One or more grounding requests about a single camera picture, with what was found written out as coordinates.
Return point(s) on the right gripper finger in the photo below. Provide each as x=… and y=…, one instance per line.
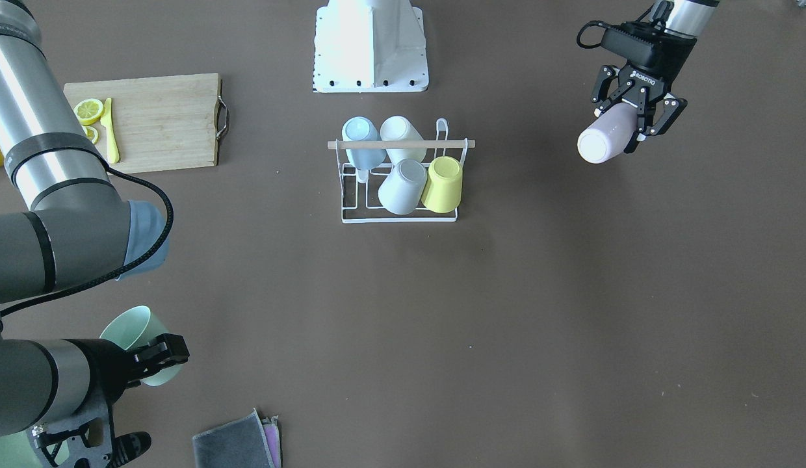
x=129, y=447
x=166, y=351

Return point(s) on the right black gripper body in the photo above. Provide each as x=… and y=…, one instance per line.
x=108, y=368

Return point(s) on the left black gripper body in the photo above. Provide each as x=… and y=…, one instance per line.
x=645, y=80

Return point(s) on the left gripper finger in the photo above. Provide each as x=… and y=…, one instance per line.
x=648, y=126
x=609, y=89

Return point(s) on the green plastic cup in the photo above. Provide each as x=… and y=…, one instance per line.
x=134, y=328

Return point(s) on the pink plastic cup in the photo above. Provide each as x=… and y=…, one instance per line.
x=609, y=135

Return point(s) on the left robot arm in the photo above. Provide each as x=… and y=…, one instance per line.
x=682, y=17

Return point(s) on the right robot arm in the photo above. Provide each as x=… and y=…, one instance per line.
x=76, y=233

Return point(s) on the yellow plastic cup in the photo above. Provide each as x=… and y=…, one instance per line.
x=443, y=190

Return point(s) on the cream white plastic cup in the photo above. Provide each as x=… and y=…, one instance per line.
x=399, y=128

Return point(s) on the grey plastic cup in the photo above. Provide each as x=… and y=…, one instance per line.
x=401, y=191

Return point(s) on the light blue plastic cup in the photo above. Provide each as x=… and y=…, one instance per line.
x=361, y=129

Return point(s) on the green bowl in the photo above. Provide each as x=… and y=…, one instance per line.
x=16, y=451

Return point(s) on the grey folded cloth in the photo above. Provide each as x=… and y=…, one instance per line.
x=252, y=441

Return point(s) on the yellow plastic knife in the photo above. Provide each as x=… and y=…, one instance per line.
x=107, y=121

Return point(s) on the wooden cutting board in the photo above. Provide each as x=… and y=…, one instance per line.
x=161, y=123

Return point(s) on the lemon slice lower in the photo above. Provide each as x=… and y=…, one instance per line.
x=91, y=133

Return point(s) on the lemon slice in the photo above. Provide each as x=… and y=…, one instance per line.
x=91, y=133
x=89, y=111

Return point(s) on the lemon slice upper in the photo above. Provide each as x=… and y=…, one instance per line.
x=89, y=111

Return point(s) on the white wire cup holder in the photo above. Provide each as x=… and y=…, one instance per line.
x=359, y=203

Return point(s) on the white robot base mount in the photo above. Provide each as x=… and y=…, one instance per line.
x=370, y=47

